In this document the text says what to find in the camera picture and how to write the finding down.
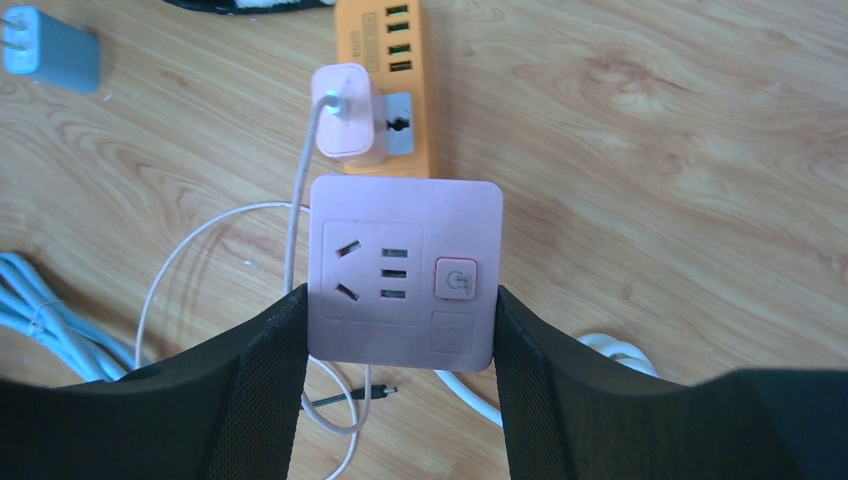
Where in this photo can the pink cube socket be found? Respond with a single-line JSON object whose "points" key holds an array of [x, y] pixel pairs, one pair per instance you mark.
{"points": [[404, 272]]}

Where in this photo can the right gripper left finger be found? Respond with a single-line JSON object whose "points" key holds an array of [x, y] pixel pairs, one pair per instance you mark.
{"points": [[225, 409]]}

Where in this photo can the black adapter with thin cable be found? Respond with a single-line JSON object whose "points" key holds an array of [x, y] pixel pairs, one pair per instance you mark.
{"points": [[378, 391]]}

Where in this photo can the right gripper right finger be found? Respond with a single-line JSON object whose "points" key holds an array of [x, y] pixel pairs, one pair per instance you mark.
{"points": [[569, 412]]}

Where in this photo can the grey blue small charger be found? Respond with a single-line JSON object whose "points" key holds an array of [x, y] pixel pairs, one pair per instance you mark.
{"points": [[50, 51]]}

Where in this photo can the pink usb charger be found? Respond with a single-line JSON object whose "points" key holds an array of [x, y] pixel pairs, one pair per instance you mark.
{"points": [[352, 114]]}

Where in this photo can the black white checkered pillow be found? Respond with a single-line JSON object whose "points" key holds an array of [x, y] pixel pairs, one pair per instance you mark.
{"points": [[250, 7]]}

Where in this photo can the orange power strip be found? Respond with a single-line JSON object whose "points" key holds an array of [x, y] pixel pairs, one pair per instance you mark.
{"points": [[392, 40]]}

